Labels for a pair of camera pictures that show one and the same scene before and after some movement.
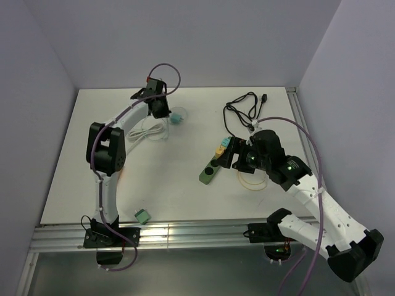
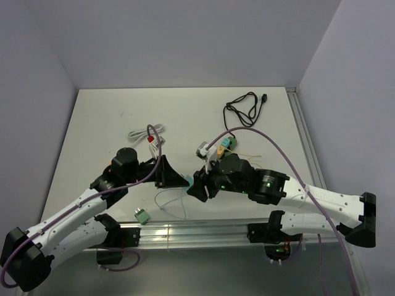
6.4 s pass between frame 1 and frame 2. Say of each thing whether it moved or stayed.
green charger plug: stayed
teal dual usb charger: stayed
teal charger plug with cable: moved
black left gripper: moved
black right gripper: moved
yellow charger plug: stayed
